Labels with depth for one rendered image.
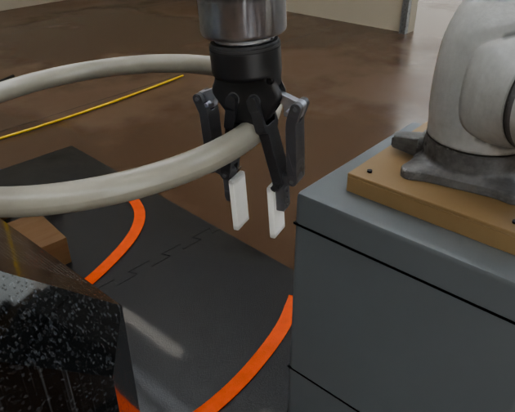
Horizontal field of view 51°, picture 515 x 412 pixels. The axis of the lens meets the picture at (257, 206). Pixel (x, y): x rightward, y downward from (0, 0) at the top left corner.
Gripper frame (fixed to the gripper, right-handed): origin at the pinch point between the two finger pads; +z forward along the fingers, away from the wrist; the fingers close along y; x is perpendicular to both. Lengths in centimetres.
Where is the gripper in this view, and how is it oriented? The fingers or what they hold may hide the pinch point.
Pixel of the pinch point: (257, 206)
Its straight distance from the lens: 66.7
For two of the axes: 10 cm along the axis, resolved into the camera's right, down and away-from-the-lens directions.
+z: 0.7, 8.6, 5.0
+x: -4.5, 4.7, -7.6
